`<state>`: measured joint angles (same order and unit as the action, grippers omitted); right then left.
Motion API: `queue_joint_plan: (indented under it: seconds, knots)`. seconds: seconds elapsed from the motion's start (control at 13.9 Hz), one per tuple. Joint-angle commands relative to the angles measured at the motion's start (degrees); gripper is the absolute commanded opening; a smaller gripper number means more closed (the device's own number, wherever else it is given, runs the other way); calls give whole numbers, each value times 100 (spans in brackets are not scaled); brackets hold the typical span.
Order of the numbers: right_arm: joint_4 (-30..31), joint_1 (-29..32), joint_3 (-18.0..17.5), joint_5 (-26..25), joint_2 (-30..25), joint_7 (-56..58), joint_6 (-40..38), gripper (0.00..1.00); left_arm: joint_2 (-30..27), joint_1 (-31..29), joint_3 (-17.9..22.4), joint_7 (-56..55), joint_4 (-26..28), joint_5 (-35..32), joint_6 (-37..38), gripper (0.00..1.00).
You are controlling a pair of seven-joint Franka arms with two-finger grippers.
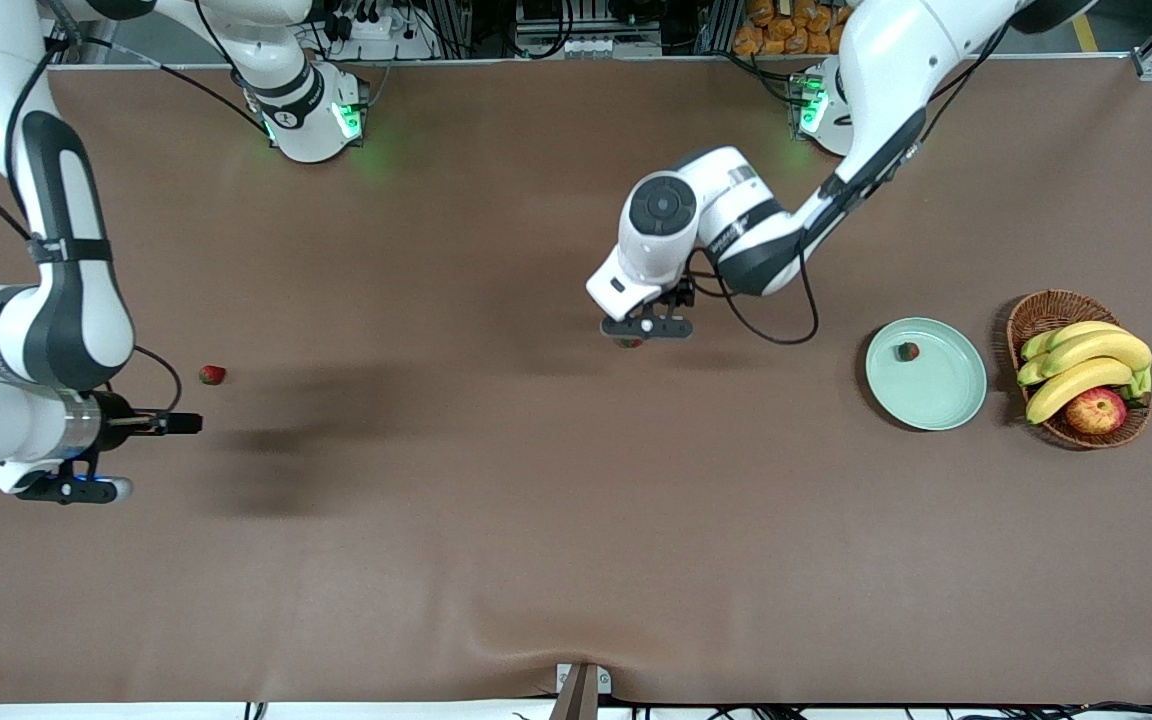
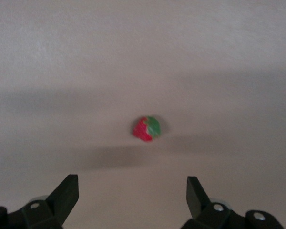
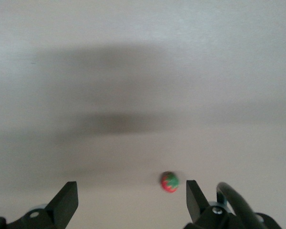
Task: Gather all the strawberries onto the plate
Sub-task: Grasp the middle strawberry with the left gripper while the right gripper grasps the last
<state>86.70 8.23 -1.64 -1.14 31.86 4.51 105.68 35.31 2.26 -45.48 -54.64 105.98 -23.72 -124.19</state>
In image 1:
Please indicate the black base connector box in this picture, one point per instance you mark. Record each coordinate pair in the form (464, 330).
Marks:
(364, 100)
(798, 100)

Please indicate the pile of orange buns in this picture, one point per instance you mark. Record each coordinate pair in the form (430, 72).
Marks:
(786, 35)

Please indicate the brown bar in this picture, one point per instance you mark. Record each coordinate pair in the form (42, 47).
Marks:
(578, 700)

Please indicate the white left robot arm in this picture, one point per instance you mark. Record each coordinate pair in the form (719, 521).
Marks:
(886, 60)

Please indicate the grey metal clamp bracket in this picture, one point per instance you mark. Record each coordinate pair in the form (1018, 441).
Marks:
(604, 680)

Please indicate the red yellow apple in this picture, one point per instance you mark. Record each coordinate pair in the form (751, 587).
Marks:
(1096, 410)

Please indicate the pale green round plate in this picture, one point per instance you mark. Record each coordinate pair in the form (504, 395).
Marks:
(936, 390)

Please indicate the yellow banana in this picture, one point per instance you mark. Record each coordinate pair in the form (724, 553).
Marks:
(1071, 332)
(1106, 350)
(1029, 373)
(1066, 388)

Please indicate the brown table mat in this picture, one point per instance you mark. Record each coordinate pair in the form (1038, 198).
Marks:
(576, 500)

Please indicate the red strawberry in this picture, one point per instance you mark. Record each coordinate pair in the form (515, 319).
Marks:
(906, 351)
(212, 375)
(628, 343)

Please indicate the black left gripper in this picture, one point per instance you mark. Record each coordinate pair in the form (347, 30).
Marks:
(681, 293)

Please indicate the brown wicker basket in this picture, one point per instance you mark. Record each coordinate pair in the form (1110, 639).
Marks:
(1046, 310)

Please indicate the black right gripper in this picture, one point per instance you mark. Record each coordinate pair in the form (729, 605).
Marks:
(119, 420)

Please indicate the white power strip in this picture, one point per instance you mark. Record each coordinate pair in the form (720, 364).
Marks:
(376, 30)

